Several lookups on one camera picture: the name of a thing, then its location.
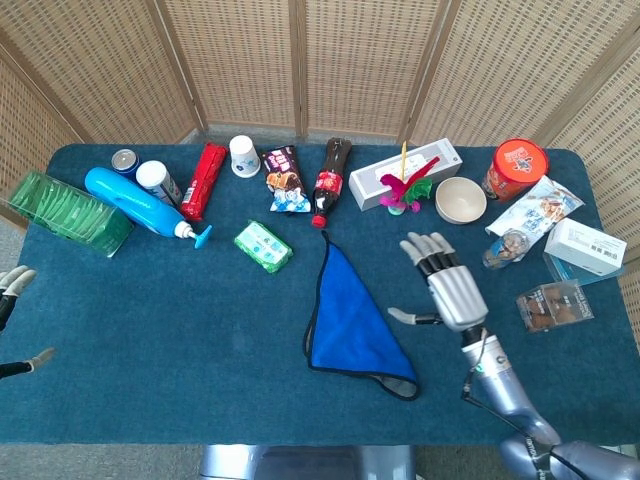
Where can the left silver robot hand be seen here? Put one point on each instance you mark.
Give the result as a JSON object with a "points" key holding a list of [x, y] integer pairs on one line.
{"points": [[12, 282]]}

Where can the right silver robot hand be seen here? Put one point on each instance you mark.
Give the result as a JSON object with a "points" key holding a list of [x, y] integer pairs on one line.
{"points": [[457, 295]]}

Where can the grey cloth with black trim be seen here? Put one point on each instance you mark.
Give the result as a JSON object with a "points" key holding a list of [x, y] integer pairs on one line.
{"points": [[350, 325]]}

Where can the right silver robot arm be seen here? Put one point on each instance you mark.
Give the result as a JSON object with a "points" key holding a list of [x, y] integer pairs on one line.
{"points": [[505, 390]]}

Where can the clear plastic snack cup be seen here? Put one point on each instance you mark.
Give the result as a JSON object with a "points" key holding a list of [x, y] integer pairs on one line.
{"points": [[505, 247]]}

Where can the green transparent packet box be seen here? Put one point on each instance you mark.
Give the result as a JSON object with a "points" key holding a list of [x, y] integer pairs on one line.
{"points": [[65, 212]]}

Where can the clear box of brown cookies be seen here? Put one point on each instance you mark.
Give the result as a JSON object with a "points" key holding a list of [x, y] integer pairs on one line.
{"points": [[550, 305]]}

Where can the beige bowl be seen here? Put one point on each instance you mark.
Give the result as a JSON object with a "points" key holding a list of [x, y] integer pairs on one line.
{"points": [[460, 200]]}

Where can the clear flat plastic box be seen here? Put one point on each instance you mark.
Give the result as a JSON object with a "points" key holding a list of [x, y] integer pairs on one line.
{"points": [[565, 272]]}

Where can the white and blue snack bag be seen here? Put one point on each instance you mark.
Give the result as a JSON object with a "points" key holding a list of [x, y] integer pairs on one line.
{"points": [[535, 210]]}

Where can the colourful feather shuttlecock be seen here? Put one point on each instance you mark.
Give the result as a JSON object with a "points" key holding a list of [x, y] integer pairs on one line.
{"points": [[397, 187]]}

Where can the small white barcode box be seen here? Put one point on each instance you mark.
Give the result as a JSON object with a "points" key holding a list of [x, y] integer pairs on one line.
{"points": [[580, 242]]}

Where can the long white cardboard box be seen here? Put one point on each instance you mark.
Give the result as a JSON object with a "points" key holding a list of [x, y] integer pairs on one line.
{"points": [[370, 187]]}

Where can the blue detergent pump bottle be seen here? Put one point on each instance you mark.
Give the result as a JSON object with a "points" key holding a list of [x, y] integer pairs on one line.
{"points": [[130, 200]]}

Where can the orange instant noodle tub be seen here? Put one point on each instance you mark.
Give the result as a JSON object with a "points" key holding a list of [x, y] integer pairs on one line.
{"points": [[517, 160]]}

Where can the silver top drink can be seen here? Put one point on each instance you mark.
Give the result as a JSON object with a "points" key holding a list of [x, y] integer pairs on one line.
{"points": [[124, 160]]}

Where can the blue table cloth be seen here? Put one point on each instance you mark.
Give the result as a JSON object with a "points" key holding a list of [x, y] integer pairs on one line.
{"points": [[175, 325]]}

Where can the cola bottle with red cap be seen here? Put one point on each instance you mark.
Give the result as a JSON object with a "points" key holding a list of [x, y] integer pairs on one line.
{"points": [[327, 185]]}

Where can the white cylindrical canister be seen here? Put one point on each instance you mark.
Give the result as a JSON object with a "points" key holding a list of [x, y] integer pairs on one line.
{"points": [[152, 177]]}

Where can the small white blue snack packet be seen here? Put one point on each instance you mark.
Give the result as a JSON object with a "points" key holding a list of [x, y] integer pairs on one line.
{"points": [[290, 200]]}

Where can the green wet wipes pack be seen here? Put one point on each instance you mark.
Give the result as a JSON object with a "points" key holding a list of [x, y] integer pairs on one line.
{"points": [[262, 245]]}

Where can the red biscuit packet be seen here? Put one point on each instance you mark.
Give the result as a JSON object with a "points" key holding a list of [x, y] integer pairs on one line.
{"points": [[202, 182]]}

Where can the brown chocolate snack bag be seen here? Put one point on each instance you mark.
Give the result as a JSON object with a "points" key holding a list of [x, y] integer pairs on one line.
{"points": [[280, 170]]}

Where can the grey robot torso base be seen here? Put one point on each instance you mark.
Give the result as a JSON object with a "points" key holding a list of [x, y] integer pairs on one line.
{"points": [[300, 462]]}

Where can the white flower print paper cup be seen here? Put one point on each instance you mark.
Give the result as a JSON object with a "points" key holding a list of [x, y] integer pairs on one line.
{"points": [[244, 157]]}

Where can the woven rattan folding screen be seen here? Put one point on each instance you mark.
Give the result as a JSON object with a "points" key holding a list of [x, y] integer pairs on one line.
{"points": [[240, 60]]}

